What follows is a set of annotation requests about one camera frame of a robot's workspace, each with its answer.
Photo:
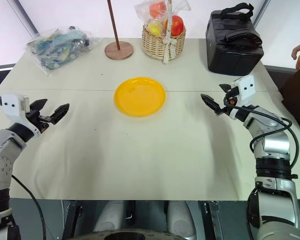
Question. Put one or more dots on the dark round robot waist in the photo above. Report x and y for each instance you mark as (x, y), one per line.
(130, 235)

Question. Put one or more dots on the wooden stand with pole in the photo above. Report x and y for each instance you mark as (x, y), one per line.
(119, 51)

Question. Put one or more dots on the woven wicker basket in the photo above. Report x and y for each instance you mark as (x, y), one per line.
(153, 46)

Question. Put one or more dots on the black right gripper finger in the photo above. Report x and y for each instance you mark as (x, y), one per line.
(211, 102)
(225, 88)

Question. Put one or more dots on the black table frame leg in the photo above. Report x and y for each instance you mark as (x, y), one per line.
(215, 220)
(71, 220)

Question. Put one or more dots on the grey metal frame bar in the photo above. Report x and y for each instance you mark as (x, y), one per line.
(261, 11)
(23, 16)

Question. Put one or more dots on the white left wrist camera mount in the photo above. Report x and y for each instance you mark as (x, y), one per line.
(12, 105)

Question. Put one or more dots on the black fabric bag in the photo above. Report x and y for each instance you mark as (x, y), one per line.
(231, 47)

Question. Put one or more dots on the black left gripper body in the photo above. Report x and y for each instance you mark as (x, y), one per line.
(41, 120)

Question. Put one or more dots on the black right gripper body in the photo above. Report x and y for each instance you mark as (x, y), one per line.
(232, 96)

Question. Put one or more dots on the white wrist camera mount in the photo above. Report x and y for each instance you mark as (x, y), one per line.
(246, 87)
(12, 105)

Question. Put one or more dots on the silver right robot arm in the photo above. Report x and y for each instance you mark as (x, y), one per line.
(275, 147)

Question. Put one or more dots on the red apple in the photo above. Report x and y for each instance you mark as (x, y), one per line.
(177, 25)

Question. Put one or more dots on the dark brown box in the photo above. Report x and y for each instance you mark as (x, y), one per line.
(297, 105)

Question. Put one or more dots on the yellow lemon in basket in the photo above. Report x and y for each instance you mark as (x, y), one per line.
(155, 28)

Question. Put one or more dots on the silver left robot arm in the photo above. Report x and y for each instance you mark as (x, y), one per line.
(5, 150)

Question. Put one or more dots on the yellow plastic plate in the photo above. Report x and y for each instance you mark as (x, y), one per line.
(140, 96)

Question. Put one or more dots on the clear plastic fruit bag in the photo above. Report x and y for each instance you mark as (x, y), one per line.
(142, 10)

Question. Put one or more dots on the white rounded robot leg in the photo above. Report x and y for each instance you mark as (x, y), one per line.
(181, 217)
(110, 216)

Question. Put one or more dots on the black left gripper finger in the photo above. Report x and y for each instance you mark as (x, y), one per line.
(39, 103)
(60, 112)

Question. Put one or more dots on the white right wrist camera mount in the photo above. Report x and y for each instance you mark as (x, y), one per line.
(246, 87)

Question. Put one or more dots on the orange fruit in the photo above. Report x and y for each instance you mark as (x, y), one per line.
(157, 9)

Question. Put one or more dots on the clear bag of blue items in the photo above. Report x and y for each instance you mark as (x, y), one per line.
(57, 48)

